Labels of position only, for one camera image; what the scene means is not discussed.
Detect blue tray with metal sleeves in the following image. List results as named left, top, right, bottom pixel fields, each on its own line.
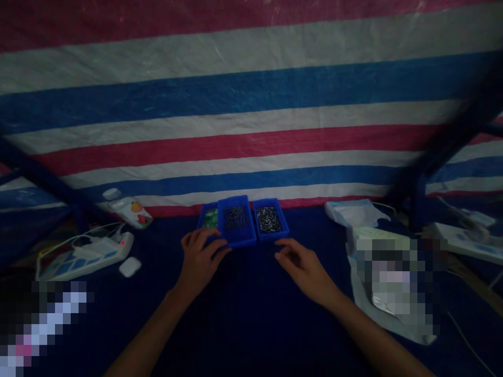
left=251, top=198, right=291, bottom=242

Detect person's left fingers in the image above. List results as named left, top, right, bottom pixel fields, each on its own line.
left=181, top=229, right=207, bottom=252

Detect white flat power strip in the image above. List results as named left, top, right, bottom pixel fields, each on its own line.
left=431, top=221, right=503, bottom=263

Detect pile of dark screws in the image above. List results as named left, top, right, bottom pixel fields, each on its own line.
left=223, top=207, right=251, bottom=231

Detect person's left index finger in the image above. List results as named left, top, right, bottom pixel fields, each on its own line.
left=199, top=229, right=224, bottom=245

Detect person's left hand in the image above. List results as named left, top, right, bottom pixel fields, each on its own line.
left=181, top=227, right=233, bottom=293

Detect striped red white blue tarp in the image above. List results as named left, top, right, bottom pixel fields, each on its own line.
left=0, top=0, right=503, bottom=220

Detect blue metal frame bar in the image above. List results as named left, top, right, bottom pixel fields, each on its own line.
left=387, top=51, right=503, bottom=236
left=0, top=135, right=97, bottom=236

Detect person's right index finger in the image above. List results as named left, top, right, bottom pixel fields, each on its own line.
left=274, top=238, right=303, bottom=254

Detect person's right hand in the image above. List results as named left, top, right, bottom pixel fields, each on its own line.
left=274, top=238, right=347, bottom=312

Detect thin white cable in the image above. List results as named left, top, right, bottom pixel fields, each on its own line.
left=447, top=309, right=497, bottom=377

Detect white power strip with plugs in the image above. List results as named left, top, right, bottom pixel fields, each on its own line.
left=36, top=231, right=135, bottom=282

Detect white charger cable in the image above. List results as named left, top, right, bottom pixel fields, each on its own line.
left=59, top=221, right=127, bottom=252

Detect blue tray with green parts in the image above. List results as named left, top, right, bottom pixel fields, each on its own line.
left=196, top=203, right=222, bottom=233

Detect blue table cloth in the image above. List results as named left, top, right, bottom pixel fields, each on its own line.
left=23, top=206, right=503, bottom=377

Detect plastic bottle with fruit label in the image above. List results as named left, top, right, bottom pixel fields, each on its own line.
left=102, top=188, right=154, bottom=231

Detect white earbud case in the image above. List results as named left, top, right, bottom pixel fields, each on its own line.
left=119, top=257, right=143, bottom=279

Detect blue tray with dark screws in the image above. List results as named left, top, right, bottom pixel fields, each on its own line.
left=217, top=194, right=259, bottom=249

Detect white tissue pack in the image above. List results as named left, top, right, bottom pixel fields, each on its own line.
left=324, top=199, right=395, bottom=229

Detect white plastic bag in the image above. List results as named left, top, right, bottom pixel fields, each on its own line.
left=345, top=225, right=439, bottom=346

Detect pile of short metal sleeves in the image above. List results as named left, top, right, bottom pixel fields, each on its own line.
left=256, top=207, right=282, bottom=235

